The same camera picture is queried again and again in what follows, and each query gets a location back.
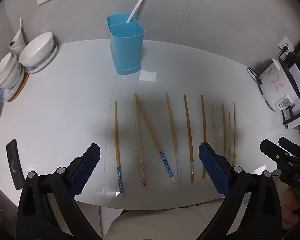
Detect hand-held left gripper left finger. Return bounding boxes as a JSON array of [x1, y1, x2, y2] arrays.
[[16, 143, 103, 240]]

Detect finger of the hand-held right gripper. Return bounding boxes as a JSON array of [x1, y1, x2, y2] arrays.
[[278, 137, 300, 155], [260, 139, 290, 164]]

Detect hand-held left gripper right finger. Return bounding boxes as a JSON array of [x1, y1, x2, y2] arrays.
[[197, 142, 283, 240]]

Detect wooden chopstick orange end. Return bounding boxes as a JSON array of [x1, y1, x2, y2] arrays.
[[183, 94, 195, 182]]

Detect wooden chopstick white end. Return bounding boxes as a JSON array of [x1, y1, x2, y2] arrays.
[[165, 92, 182, 183]]

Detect wooden chopstick red print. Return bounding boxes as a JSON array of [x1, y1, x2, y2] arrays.
[[133, 93, 147, 188]]

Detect blue plastic utensil holder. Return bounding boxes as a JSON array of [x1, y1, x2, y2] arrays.
[[107, 13, 145, 75]]

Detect person's right hand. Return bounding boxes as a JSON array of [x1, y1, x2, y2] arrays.
[[283, 187, 300, 230]]

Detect white floral rice cooker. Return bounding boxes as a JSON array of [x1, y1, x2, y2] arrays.
[[259, 57, 300, 112]]

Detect black remote control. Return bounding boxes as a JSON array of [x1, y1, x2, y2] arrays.
[[6, 139, 24, 190]]

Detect blue patterned plate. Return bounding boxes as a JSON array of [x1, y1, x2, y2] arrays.
[[0, 85, 17, 102]]

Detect white ribbed plate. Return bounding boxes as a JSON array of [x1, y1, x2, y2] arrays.
[[25, 42, 58, 74]]

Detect large white bowl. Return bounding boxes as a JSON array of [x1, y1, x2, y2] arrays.
[[19, 32, 53, 67]]

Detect white slanted ceramic holder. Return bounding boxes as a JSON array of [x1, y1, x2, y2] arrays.
[[9, 27, 25, 53]]

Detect white plastic chopstick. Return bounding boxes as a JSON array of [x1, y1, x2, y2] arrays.
[[126, 0, 151, 23]]

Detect black power cable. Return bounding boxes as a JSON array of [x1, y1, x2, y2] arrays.
[[247, 67, 262, 83]]

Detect wall socket with plug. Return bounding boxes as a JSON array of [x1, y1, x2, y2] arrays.
[[278, 36, 295, 53]]

